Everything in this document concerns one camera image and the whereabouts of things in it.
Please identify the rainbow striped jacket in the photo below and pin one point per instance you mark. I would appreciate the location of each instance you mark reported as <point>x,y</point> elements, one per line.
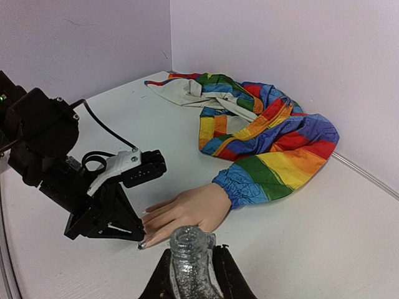
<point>274,146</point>

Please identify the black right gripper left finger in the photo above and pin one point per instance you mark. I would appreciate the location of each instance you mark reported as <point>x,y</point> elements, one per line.
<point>159,285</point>

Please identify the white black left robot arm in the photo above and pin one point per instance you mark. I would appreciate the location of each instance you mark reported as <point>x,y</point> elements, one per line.
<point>39,132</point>

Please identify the mannequin hand with nails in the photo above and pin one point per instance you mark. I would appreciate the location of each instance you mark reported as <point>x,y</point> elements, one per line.
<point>205,207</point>

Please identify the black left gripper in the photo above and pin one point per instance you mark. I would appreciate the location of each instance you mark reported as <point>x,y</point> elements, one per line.
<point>109,215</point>

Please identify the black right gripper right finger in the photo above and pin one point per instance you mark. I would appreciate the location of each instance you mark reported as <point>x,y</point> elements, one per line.
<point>230,279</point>

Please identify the clear nail polish bottle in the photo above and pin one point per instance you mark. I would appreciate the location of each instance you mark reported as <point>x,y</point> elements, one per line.
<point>191,268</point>

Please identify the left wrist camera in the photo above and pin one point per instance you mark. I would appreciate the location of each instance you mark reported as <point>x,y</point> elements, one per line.
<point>134,168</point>

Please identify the aluminium table frame rail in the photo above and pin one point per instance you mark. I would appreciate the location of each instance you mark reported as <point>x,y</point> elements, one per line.
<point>9,284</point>

